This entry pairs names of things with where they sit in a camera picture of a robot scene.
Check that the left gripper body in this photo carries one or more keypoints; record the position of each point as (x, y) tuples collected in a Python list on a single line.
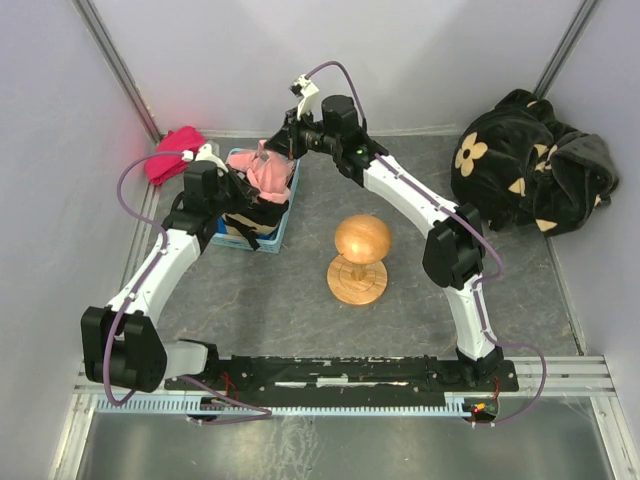
[(231, 196)]

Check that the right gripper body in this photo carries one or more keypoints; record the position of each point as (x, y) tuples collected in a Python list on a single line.
[(303, 135)]

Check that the black and tan hat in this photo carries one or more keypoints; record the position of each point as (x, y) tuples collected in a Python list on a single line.
[(261, 218)]

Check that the pink cap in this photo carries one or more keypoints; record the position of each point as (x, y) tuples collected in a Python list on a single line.
[(266, 170)]

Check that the blue perforated plastic basket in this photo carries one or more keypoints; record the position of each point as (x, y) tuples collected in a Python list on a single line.
[(268, 244)]

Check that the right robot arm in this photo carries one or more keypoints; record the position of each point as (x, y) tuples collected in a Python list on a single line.
[(455, 245)]

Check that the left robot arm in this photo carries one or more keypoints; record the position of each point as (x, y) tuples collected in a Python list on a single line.
[(121, 345)]

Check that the magenta cloth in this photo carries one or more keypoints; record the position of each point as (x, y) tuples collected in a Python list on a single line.
[(173, 154)]

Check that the wooden hat stand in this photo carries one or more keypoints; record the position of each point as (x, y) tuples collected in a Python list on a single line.
[(357, 275)]

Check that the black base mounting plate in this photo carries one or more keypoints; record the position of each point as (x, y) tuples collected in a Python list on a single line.
[(378, 396)]

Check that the black floral plush blanket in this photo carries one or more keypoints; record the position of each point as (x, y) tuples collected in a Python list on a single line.
[(517, 164)]

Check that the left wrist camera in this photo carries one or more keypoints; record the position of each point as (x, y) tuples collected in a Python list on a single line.
[(207, 152)]

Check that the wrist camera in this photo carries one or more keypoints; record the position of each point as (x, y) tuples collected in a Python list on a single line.
[(207, 152), (307, 93)]

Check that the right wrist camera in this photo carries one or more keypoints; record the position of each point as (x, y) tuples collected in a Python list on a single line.
[(307, 93)]

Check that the left corner aluminium post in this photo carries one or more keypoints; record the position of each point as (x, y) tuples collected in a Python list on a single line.
[(89, 13)]

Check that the corner aluminium post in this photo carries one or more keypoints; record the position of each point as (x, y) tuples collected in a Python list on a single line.
[(89, 13), (568, 41)]

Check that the right corner aluminium post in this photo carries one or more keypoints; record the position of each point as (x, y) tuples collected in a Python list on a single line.
[(568, 41)]

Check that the aluminium rail frame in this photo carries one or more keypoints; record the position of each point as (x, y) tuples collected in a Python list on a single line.
[(554, 377)]

